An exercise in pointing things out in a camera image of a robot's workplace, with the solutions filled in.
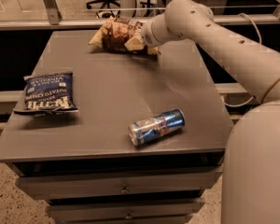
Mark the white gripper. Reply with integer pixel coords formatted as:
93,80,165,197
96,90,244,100
124,14,177,51

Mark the brown chip bag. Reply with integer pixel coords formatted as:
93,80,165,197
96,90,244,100
89,17,161,55

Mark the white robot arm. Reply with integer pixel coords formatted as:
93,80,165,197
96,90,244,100
125,0,280,224

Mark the blue silver redbull can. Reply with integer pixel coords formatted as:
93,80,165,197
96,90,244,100
128,108,185,147

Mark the blue potato chip bag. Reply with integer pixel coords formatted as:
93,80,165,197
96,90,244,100
14,72,77,115

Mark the grey drawer cabinet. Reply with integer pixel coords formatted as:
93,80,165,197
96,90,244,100
0,31,232,224

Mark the top drawer with knob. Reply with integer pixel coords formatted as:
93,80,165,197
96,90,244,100
16,166,222,200

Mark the drawer with knob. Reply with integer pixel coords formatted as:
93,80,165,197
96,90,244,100
16,166,222,200
48,198,204,222

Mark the white cable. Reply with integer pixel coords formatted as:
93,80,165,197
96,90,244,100
223,12,263,108

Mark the metal railing frame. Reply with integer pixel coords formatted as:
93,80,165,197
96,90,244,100
0,0,280,30

